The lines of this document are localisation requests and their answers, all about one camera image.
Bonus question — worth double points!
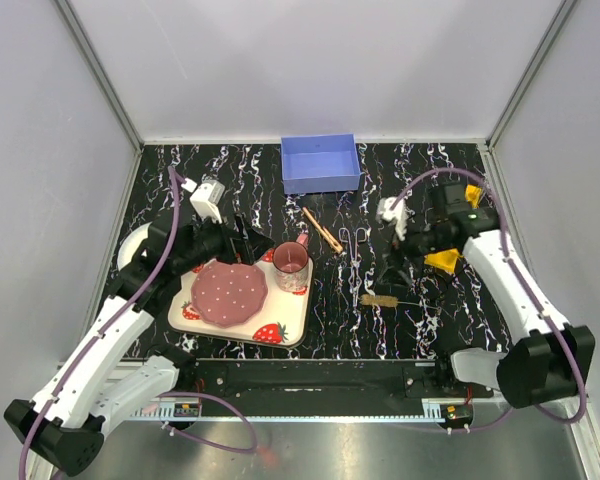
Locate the test tube brush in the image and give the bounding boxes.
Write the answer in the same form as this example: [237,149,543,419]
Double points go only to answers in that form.
[358,294,442,311]

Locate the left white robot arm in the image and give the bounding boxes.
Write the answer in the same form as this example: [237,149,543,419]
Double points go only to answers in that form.
[4,212,274,477]

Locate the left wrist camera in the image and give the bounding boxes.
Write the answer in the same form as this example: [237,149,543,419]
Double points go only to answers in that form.
[182,178,225,223]

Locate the pink dotted plate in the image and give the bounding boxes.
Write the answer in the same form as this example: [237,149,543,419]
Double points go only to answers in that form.
[191,260,268,329]

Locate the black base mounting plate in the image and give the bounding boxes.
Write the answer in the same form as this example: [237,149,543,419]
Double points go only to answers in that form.
[176,359,493,400]

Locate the white paper plate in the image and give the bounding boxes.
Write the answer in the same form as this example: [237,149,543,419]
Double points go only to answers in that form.
[116,223,150,270]

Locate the left power connector box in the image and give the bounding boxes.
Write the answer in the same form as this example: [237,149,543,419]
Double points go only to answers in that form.
[173,400,201,421]

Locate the blue plastic box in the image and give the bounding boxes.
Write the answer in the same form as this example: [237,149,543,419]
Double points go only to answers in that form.
[280,133,361,195]

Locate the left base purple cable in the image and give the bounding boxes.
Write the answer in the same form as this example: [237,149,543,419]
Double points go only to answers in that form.
[154,392,259,456]

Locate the black wire ring stand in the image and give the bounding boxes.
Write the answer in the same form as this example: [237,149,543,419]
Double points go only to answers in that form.
[417,270,458,305]

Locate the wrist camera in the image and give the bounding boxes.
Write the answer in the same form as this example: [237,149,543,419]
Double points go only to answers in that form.
[376,197,408,241]
[182,178,225,223]

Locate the wooden test tube clamp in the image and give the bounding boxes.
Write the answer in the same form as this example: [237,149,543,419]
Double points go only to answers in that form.
[302,207,344,254]

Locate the yellow test tube rack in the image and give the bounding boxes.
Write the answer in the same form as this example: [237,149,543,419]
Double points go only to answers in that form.
[424,184,483,275]

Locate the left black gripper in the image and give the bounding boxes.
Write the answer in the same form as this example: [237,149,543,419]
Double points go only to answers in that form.
[175,207,276,274]

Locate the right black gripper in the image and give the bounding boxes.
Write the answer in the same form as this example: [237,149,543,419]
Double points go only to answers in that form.
[378,212,454,288]

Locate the metal crucible tongs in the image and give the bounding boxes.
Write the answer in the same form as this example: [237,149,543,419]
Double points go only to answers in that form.
[338,227,369,309]

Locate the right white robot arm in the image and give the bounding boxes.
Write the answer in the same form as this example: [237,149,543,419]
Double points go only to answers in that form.
[377,184,595,409]

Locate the strawberry pattern tray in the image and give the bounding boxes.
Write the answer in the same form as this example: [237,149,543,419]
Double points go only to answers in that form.
[167,249,310,348]

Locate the power connector box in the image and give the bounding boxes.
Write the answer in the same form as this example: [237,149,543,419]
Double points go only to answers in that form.
[442,404,474,425]
[173,400,201,421]

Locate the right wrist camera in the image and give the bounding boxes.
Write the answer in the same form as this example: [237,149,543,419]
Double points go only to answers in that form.
[376,197,408,241]

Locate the right power connector box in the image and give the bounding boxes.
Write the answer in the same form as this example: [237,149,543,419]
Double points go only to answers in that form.
[442,404,474,425]

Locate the pink enamel mug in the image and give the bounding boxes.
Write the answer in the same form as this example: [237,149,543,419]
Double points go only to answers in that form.
[272,234,310,293]

